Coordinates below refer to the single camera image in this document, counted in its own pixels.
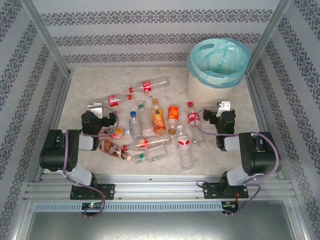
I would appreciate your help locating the pink drink bottle yellow cap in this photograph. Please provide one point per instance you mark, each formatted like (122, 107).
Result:
(113, 133)

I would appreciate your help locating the clear cola bottle red label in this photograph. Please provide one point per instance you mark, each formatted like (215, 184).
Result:
(192, 117)
(113, 100)
(146, 143)

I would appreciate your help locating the brown chocolate drink bottle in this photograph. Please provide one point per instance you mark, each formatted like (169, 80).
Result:
(113, 149)

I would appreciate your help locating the clear bottle blue cap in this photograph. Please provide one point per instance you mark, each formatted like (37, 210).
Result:
(135, 126)

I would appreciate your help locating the clear water bottle white cap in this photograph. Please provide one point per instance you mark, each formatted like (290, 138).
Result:
(184, 147)

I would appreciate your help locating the clear bottle orange NFC label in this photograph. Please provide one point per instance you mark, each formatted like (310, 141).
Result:
(173, 113)

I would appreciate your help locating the tall clear bottle green cap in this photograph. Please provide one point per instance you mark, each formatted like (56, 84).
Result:
(145, 118)

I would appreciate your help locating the orange juice bottle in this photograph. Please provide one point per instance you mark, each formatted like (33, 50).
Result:
(158, 118)

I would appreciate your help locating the long clear cola bottle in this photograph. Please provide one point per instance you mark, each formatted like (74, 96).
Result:
(147, 85)

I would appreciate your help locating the squat clear bottle green cap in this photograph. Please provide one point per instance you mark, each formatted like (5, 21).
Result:
(155, 153)

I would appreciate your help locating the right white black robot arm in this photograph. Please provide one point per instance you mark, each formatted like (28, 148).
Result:
(237, 175)

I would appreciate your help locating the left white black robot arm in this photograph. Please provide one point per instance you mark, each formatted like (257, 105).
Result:
(82, 175)

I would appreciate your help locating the white plastic waste bin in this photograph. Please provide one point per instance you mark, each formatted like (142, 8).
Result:
(200, 95)

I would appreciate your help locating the white bin with blue liner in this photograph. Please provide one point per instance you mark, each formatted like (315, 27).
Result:
(197, 67)

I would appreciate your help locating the small circuit board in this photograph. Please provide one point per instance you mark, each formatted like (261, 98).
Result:
(92, 205)
(230, 205)

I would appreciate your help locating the grey metal plate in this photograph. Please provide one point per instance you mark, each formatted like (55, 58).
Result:
(160, 225)

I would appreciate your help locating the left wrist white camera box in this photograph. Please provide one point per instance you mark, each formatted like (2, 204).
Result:
(96, 111)

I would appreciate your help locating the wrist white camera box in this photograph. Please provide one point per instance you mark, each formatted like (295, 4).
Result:
(223, 107)
(96, 111)

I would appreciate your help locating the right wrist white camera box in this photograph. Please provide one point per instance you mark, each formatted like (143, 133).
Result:
(223, 107)

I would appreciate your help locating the aluminium side rail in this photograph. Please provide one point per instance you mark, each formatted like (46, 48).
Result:
(258, 112)
(63, 100)

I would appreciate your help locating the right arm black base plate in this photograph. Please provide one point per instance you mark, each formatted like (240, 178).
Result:
(210, 191)

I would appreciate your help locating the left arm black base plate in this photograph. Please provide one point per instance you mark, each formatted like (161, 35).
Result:
(107, 191)

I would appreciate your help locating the aluminium mounting rail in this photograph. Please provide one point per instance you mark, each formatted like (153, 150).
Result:
(162, 185)

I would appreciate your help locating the aluminium frame post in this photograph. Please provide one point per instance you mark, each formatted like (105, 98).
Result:
(268, 37)
(47, 37)

